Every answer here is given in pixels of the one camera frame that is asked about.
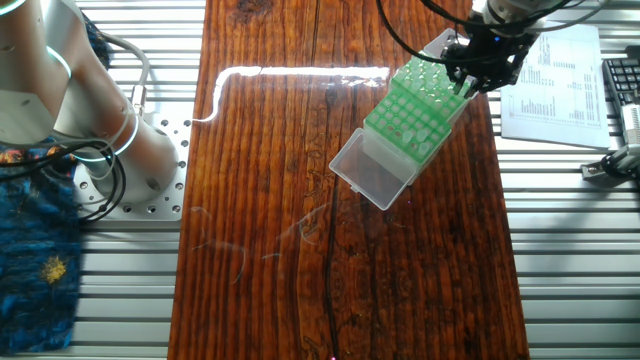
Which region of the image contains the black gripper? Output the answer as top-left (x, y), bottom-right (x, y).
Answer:
top-left (444, 25), bottom-right (536, 96)

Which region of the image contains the clear box green tip rack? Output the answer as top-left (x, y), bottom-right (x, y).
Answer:
top-left (328, 84), bottom-right (454, 212)
top-left (392, 27), bottom-right (481, 124)

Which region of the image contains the white printed paper sheet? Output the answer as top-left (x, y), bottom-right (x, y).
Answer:
top-left (499, 22), bottom-right (612, 150)

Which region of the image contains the black computer keyboard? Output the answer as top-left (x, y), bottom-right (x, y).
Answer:
top-left (602, 45), bottom-right (640, 109)

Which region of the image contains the small grey mounted device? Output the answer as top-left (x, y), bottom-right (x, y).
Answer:
top-left (579, 144), bottom-right (640, 190)

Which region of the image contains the white grey box device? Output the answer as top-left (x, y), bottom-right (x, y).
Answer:
top-left (619, 102), bottom-right (640, 146)

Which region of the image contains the brown wooden board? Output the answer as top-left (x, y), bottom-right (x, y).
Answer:
top-left (167, 0), bottom-right (531, 360)

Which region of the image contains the blue painted cloth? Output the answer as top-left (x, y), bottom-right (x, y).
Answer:
top-left (0, 9), bottom-right (111, 356)

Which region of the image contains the black camera cable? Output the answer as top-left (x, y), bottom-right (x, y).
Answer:
top-left (419, 0), bottom-right (571, 29)

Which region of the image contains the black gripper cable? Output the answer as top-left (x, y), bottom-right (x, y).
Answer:
top-left (375, 0), bottom-right (454, 64)

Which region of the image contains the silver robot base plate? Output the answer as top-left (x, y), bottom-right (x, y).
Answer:
top-left (74, 112), bottom-right (189, 221)

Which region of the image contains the grey base cable with connector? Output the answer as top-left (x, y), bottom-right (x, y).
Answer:
top-left (97, 32), bottom-right (151, 119)

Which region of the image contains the black base cable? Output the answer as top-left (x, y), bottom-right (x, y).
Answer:
top-left (0, 138), bottom-right (129, 222)

